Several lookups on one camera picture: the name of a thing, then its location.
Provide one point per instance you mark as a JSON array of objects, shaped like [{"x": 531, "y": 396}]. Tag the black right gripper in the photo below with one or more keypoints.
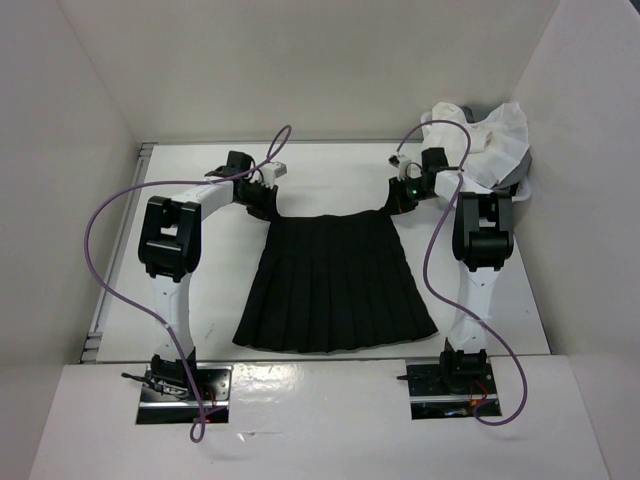
[{"x": 396, "y": 201}]

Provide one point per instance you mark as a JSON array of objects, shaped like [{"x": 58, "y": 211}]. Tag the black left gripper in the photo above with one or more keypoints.
[{"x": 268, "y": 210}]

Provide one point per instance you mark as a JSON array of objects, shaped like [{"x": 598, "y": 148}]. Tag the black pleated skirt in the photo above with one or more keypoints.
[{"x": 333, "y": 283}]

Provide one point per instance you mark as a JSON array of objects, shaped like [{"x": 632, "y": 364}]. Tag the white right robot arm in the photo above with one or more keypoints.
[{"x": 482, "y": 241}]

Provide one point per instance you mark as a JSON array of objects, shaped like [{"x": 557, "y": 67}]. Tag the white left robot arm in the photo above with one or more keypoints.
[{"x": 170, "y": 248}]

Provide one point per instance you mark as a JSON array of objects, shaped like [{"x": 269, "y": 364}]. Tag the white crumpled cloth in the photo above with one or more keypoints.
[{"x": 495, "y": 142}]

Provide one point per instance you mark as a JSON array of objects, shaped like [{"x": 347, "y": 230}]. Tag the white plastic laundry basket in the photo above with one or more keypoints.
[{"x": 522, "y": 192}]

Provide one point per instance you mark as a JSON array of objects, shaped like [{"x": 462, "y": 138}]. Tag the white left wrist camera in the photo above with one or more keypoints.
[{"x": 270, "y": 172}]

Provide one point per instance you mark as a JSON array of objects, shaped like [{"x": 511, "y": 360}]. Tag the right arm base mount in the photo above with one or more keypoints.
[{"x": 433, "y": 394}]

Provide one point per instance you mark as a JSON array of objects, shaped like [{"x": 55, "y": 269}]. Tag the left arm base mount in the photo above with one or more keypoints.
[{"x": 165, "y": 403}]

